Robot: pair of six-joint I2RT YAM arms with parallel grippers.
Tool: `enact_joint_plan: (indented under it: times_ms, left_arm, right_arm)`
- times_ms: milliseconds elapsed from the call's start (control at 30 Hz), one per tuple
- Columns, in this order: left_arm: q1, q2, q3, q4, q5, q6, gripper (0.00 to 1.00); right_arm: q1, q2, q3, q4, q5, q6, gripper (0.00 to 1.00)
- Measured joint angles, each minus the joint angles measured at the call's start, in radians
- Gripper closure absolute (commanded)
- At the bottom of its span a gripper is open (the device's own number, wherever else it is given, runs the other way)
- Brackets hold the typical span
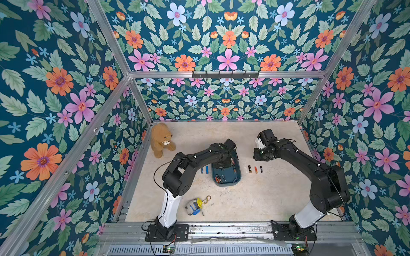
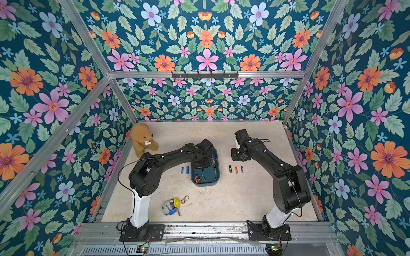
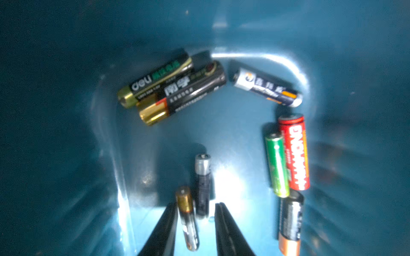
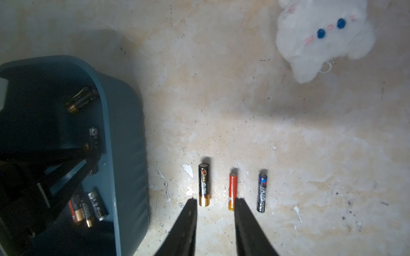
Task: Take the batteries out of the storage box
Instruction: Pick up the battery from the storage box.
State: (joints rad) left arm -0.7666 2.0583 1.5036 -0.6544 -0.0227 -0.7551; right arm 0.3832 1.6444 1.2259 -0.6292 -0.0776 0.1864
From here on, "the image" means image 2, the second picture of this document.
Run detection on teal plastic storage box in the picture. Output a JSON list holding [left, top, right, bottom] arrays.
[[190, 149, 221, 187]]

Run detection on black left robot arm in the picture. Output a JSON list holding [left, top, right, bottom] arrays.
[[129, 140, 214, 229]]

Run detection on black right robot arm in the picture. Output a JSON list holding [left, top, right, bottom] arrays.
[[231, 138, 311, 229]]

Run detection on brown teddy bear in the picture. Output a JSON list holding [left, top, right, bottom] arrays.
[[130, 123, 159, 158]]

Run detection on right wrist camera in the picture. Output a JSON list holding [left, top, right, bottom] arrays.
[[234, 129, 251, 149]]

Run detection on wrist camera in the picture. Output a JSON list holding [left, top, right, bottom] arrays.
[[234, 129, 251, 149], [198, 139, 214, 154]]

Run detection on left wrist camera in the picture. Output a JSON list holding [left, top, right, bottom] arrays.
[[198, 139, 214, 154]]

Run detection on keychain toy with yellow cap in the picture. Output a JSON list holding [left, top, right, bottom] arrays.
[[162, 195, 190, 216]]

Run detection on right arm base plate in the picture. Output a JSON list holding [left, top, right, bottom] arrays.
[[246, 220, 291, 242]]

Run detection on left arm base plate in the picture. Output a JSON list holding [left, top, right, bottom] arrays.
[[120, 224, 165, 242]]

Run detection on black hook rail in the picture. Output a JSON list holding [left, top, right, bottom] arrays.
[[171, 71, 239, 80]]

